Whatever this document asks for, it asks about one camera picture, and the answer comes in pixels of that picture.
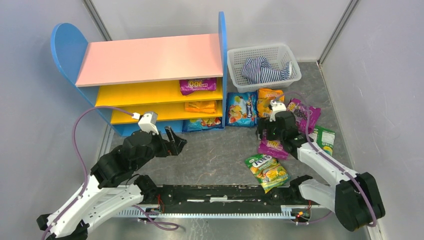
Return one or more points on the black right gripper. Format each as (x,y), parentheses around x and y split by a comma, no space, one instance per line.
(265,133)

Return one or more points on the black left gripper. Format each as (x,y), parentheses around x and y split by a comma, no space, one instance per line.
(168,143)

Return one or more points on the purple 100 candy bag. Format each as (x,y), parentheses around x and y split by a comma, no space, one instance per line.
(272,148)

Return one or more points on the blue Blendy candy bag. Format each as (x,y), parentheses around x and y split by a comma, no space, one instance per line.
(241,109)

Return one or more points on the green Fox's candy bag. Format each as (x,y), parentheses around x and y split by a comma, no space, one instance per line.
(268,171)

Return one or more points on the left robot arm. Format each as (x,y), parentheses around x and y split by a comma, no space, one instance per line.
(82,213)

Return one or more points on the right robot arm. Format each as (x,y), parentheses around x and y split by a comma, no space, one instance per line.
(353,197)

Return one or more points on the blue Blendy bag on shelf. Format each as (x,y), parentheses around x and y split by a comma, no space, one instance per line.
(201,124)

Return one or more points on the orange mango candy bag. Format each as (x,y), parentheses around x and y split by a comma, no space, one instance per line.
(265,96)

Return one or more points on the orange candy bag on shelf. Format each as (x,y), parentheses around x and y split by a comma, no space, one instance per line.
(207,106)

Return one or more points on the purple grape candy bag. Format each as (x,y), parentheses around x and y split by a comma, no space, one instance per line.
(306,117)

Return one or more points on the purple 100 bag on shelf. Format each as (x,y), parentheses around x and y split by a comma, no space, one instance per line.
(189,86)

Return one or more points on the blue pink yellow shelf unit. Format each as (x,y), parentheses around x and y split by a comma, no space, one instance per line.
(121,77)

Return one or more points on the green candy bag face down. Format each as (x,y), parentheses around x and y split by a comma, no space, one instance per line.
(324,137)

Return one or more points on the blue white striped cloth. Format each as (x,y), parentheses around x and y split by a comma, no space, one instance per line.
(260,71)

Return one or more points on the white plastic mesh basket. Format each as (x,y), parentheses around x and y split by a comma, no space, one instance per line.
(277,54)

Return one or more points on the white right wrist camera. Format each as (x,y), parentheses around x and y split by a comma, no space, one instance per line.
(276,107)

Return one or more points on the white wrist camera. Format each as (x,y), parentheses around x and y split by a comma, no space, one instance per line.
(147,122)
(276,107)

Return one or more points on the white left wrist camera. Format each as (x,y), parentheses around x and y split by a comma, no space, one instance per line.
(147,122)

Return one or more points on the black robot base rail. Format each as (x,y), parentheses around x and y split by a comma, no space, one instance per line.
(222,202)

